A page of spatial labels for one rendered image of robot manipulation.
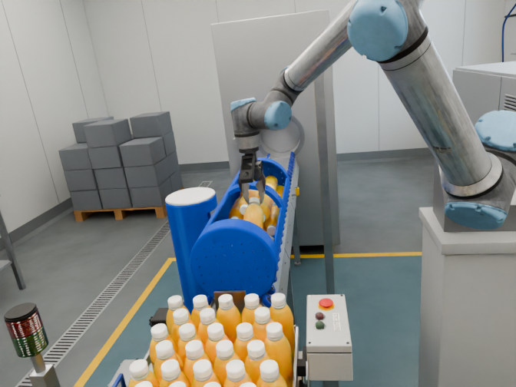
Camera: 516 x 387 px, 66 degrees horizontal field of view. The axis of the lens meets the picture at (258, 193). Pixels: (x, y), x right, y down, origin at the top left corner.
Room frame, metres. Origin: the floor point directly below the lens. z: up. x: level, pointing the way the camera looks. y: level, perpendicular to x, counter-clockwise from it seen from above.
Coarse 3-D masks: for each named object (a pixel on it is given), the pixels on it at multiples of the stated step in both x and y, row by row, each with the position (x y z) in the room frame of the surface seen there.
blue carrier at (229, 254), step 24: (264, 168) 1.99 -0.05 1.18; (288, 192) 1.82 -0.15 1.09; (216, 216) 1.31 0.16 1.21; (216, 240) 1.15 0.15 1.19; (240, 240) 1.13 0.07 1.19; (264, 240) 1.13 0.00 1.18; (192, 264) 1.16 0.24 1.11; (216, 264) 1.15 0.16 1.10; (240, 264) 1.13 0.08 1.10; (264, 264) 1.12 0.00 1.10; (216, 288) 1.15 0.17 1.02; (240, 288) 1.14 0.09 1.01; (264, 288) 1.12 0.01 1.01
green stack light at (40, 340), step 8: (40, 328) 0.75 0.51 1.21; (32, 336) 0.73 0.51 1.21; (40, 336) 0.74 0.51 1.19; (16, 344) 0.72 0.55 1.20; (24, 344) 0.72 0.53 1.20; (32, 344) 0.72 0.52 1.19; (40, 344) 0.73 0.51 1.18; (16, 352) 0.73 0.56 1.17; (24, 352) 0.72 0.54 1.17; (32, 352) 0.72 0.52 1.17
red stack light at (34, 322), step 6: (36, 312) 0.75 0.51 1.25; (30, 318) 0.73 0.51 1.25; (36, 318) 0.75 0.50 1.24; (6, 324) 0.72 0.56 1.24; (12, 324) 0.72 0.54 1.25; (18, 324) 0.72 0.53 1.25; (24, 324) 0.72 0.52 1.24; (30, 324) 0.73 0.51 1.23; (36, 324) 0.74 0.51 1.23; (12, 330) 0.72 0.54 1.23; (18, 330) 0.72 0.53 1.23; (24, 330) 0.72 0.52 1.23; (30, 330) 0.73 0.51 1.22; (36, 330) 0.74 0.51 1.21; (12, 336) 0.72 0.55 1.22; (18, 336) 0.72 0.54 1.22; (24, 336) 0.72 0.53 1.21
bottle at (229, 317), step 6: (234, 306) 0.95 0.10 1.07; (222, 312) 0.93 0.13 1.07; (228, 312) 0.93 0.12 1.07; (234, 312) 0.93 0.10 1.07; (216, 318) 0.94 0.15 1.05; (222, 318) 0.92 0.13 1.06; (228, 318) 0.92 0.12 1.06; (234, 318) 0.92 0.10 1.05; (240, 318) 0.94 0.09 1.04; (222, 324) 0.92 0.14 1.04; (228, 324) 0.91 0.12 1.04; (234, 324) 0.92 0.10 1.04; (228, 330) 0.91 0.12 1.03; (234, 330) 0.92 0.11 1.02; (228, 336) 0.91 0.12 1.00; (234, 336) 0.91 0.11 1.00
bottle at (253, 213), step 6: (252, 204) 1.34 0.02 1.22; (258, 204) 1.36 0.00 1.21; (246, 210) 1.32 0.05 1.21; (252, 210) 1.31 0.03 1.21; (258, 210) 1.31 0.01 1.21; (246, 216) 1.30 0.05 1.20; (252, 216) 1.29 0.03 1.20; (258, 216) 1.30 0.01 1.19; (252, 222) 1.27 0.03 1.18; (258, 222) 1.28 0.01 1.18
